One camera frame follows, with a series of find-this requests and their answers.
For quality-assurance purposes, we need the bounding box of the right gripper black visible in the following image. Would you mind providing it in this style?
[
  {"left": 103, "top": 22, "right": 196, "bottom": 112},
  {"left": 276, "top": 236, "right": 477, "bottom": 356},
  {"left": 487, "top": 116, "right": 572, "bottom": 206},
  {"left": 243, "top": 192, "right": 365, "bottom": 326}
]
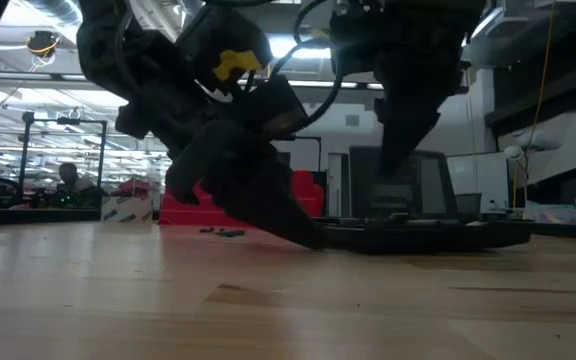
[{"left": 331, "top": 0, "right": 469, "bottom": 177}]

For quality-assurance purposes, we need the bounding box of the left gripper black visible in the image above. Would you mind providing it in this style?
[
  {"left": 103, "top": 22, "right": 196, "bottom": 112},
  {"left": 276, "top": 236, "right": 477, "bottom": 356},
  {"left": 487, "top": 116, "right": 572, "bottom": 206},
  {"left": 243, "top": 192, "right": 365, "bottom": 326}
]
[{"left": 117, "top": 74, "right": 328, "bottom": 250}]

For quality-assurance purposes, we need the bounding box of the black plastic tool case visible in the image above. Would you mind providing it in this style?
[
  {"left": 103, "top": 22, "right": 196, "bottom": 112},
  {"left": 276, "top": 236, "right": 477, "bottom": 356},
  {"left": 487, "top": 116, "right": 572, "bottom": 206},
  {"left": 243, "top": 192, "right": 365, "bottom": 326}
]
[{"left": 312, "top": 212, "right": 535, "bottom": 255}]

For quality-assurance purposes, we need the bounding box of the red plastic bin stack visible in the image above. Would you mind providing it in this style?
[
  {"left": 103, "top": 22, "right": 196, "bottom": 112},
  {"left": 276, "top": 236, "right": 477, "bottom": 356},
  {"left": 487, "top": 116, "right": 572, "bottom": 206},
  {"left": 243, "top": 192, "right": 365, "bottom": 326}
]
[{"left": 158, "top": 168, "right": 325, "bottom": 229}]

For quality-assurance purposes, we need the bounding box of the thin black pipe stand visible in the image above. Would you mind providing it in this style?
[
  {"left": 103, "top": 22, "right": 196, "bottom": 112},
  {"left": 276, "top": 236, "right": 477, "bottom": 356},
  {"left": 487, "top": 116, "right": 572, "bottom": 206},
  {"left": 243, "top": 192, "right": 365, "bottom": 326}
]
[{"left": 287, "top": 133, "right": 323, "bottom": 174}]

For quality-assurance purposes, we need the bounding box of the white door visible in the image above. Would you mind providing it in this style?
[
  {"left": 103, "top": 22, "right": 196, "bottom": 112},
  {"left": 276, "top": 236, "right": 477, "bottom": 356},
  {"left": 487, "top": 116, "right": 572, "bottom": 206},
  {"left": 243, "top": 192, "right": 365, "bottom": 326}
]
[{"left": 326, "top": 152, "right": 350, "bottom": 217}]

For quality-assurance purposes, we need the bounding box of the white cabinet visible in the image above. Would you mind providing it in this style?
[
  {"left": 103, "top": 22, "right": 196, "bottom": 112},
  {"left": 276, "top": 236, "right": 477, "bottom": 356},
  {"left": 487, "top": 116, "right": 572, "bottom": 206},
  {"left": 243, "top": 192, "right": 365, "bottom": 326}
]
[{"left": 446, "top": 152, "right": 510, "bottom": 215}]

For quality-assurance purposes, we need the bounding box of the grey waste bin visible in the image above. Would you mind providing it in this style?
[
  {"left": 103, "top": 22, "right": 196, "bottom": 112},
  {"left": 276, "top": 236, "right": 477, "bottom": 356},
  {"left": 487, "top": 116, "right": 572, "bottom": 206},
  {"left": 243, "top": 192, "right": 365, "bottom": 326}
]
[{"left": 455, "top": 192, "right": 484, "bottom": 217}]

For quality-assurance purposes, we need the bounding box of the long ceiling light strip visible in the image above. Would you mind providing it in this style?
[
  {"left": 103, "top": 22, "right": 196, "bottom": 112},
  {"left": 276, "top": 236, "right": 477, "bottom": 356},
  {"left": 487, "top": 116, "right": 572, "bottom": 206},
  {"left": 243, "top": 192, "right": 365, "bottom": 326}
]
[{"left": 287, "top": 79, "right": 385, "bottom": 91}]

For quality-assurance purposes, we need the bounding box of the bright ceiling light panel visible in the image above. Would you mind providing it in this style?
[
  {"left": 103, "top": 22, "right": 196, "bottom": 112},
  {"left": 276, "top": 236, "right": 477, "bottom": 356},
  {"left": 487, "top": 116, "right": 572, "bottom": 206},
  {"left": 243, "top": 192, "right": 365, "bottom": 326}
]
[{"left": 267, "top": 34, "right": 332, "bottom": 60}]

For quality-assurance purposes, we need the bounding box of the white lamp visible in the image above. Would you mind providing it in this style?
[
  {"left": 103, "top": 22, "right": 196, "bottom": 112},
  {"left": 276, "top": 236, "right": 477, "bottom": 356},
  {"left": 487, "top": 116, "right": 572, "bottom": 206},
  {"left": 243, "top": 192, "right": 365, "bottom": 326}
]
[{"left": 502, "top": 129, "right": 562, "bottom": 164}]

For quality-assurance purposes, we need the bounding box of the white printed cardboard box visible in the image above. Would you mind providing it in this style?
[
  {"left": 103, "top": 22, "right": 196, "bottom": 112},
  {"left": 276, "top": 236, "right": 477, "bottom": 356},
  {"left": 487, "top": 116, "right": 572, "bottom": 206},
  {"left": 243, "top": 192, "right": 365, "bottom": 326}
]
[{"left": 100, "top": 194, "right": 154, "bottom": 224}]

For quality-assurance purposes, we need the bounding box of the cluttered side table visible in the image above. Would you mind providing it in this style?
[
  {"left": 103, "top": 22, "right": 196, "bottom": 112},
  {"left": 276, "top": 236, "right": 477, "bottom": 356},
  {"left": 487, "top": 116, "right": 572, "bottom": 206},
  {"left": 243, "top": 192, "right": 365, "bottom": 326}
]
[{"left": 520, "top": 197, "right": 576, "bottom": 227}]

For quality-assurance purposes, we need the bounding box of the person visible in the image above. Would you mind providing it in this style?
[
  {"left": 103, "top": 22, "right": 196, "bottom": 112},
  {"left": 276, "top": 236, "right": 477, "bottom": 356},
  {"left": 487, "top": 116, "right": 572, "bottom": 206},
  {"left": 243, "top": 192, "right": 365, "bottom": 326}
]
[{"left": 56, "top": 162, "right": 98, "bottom": 195}]

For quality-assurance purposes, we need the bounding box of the black camera cable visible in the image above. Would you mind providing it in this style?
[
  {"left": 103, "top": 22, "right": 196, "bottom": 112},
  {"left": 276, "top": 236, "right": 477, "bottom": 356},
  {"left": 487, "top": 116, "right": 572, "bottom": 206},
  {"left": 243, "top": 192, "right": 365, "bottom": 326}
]
[{"left": 267, "top": 0, "right": 345, "bottom": 132}]

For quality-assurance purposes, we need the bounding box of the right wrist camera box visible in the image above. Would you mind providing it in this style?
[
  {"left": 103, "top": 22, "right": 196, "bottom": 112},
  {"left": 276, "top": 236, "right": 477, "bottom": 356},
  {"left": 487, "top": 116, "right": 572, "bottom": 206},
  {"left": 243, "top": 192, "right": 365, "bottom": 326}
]
[{"left": 330, "top": 9, "right": 377, "bottom": 74}]

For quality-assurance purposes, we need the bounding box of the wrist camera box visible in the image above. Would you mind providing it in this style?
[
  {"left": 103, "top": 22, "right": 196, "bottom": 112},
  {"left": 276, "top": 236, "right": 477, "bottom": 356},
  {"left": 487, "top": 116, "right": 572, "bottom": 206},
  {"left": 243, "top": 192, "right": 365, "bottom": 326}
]
[
  {"left": 330, "top": 9, "right": 377, "bottom": 74},
  {"left": 177, "top": 8, "right": 273, "bottom": 96}
]

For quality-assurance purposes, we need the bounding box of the yellow cable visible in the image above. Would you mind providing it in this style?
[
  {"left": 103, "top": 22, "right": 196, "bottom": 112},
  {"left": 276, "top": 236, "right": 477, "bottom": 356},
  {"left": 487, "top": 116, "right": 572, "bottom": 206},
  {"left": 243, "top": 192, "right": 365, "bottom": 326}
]
[{"left": 532, "top": 0, "right": 557, "bottom": 151}]

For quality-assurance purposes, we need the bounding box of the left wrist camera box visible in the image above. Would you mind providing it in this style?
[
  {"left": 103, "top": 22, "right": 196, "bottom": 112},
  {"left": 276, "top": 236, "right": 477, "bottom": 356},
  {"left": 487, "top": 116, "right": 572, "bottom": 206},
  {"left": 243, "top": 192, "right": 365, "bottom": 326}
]
[{"left": 177, "top": 8, "right": 273, "bottom": 96}]

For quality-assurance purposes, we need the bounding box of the black pipe frame stand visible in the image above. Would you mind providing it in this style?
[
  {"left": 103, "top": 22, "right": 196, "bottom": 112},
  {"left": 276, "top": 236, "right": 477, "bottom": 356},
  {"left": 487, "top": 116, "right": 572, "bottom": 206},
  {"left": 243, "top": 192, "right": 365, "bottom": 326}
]
[{"left": 19, "top": 111, "right": 109, "bottom": 197}]

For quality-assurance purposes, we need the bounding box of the black ceiling camera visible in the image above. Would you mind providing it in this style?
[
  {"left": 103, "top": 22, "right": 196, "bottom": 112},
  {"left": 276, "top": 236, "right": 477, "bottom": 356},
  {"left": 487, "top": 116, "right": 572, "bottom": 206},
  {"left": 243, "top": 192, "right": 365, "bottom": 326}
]
[{"left": 26, "top": 29, "right": 61, "bottom": 60}]

